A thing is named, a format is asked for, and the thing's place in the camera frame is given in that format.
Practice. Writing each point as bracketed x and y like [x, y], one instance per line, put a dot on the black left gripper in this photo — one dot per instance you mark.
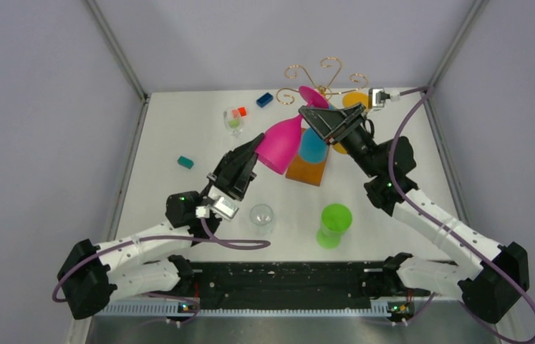
[233, 175]

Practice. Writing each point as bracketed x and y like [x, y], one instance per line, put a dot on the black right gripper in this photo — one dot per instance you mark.
[328, 122]

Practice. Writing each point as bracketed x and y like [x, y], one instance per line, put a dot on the blue plastic wine glass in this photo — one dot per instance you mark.
[312, 149]

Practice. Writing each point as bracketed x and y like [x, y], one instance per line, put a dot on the yellow plastic wine glass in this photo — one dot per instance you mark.
[349, 100]

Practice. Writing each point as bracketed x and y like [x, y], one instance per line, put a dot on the pink plastic wine glass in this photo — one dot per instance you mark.
[280, 144]

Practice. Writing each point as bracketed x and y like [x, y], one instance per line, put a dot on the green plastic wine glass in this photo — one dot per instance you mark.
[335, 220]

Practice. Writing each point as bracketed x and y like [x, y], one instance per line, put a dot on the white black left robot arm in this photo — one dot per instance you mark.
[94, 275]

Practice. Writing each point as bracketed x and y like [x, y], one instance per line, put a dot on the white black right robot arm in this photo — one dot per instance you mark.
[486, 276]

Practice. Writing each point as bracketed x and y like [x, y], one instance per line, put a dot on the clear tall wine glass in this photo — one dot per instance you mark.
[227, 116]

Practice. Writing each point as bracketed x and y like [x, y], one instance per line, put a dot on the clear glass tumbler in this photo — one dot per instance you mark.
[262, 219]

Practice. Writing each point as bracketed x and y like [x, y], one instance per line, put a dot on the teal toy block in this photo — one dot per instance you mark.
[185, 162]

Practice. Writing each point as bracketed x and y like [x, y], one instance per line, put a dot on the blue toy brick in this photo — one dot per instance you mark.
[264, 100]

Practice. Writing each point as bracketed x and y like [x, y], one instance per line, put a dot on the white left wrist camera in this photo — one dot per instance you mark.
[220, 206]

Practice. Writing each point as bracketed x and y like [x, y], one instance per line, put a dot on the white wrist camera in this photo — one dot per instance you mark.
[220, 206]
[379, 97]

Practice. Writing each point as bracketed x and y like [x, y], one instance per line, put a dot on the gold wire glass rack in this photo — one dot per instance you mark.
[316, 96]

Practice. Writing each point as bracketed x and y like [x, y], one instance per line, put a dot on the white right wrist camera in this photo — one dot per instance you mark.
[379, 97]

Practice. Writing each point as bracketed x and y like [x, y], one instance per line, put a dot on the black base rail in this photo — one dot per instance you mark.
[292, 285]

